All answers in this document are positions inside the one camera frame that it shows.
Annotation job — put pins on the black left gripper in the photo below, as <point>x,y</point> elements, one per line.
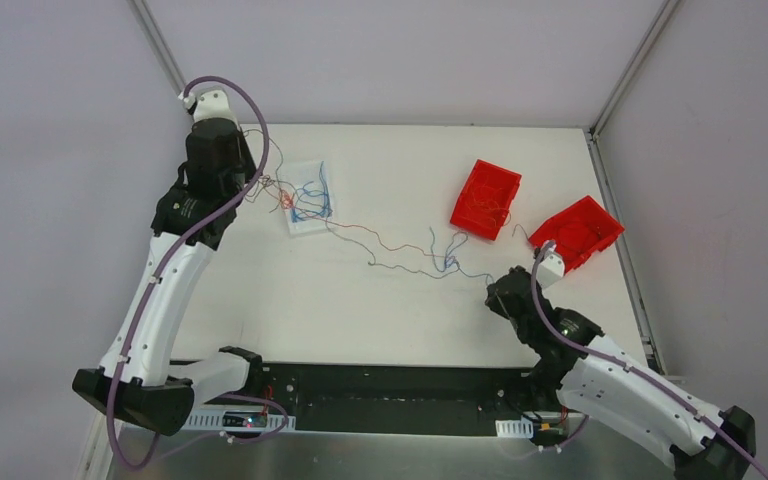
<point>230,181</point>

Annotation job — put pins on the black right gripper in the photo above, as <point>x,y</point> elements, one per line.
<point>506,295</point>

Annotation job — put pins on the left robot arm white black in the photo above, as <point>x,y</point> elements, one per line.
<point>135,380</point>

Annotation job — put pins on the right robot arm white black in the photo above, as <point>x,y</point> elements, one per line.
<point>582,369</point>

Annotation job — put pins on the white plastic tray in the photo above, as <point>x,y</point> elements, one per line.
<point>306,197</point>

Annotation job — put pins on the near red plastic bin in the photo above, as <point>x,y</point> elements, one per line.
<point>579,231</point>

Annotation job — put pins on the red plastic bin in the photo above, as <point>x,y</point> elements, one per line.
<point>483,205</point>
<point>579,231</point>

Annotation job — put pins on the far red plastic bin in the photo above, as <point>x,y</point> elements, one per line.
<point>483,205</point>

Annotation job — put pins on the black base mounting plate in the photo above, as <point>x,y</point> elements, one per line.
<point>412,400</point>

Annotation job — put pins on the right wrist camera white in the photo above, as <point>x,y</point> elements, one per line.
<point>550,268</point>

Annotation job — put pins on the right white slotted cable duct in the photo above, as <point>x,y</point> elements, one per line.
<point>516,429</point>

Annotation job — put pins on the white slotted cable duct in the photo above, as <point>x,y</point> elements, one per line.
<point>237,421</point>
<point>516,429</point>

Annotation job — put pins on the left white slotted cable duct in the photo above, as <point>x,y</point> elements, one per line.
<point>237,421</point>

